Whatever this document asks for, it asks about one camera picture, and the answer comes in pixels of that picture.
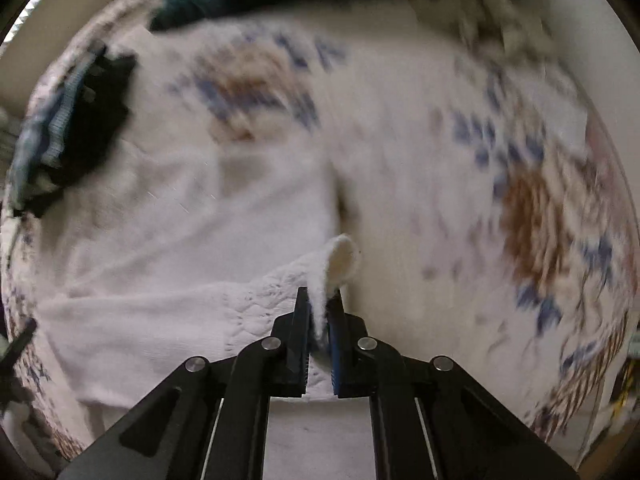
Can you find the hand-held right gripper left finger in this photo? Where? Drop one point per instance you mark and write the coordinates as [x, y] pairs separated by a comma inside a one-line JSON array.
[[302, 350]]

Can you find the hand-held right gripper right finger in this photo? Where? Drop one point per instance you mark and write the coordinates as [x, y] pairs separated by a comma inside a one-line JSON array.
[[336, 360]]

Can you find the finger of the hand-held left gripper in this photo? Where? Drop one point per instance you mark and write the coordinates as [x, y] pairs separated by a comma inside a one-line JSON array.
[[21, 340]]

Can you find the white knit sweater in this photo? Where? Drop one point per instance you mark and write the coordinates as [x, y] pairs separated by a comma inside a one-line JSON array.
[[175, 260]]

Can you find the floral printed blanket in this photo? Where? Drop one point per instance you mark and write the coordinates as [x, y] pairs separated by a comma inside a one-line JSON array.
[[425, 185]]

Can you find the blue ribbed cloth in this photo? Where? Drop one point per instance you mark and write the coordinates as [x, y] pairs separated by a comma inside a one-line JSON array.
[[47, 125]]

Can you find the black cloth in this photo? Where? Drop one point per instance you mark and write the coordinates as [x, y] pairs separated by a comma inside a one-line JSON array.
[[102, 110]]

